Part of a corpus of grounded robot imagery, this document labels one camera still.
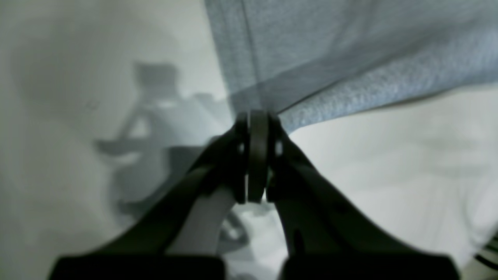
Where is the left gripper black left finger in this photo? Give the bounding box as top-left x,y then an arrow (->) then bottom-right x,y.
49,110 -> 259,280

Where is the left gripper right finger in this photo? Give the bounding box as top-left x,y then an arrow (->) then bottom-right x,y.
261,113 -> 459,280

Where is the grey t-shirt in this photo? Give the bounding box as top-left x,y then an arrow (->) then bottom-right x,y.
204,0 -> 497,132

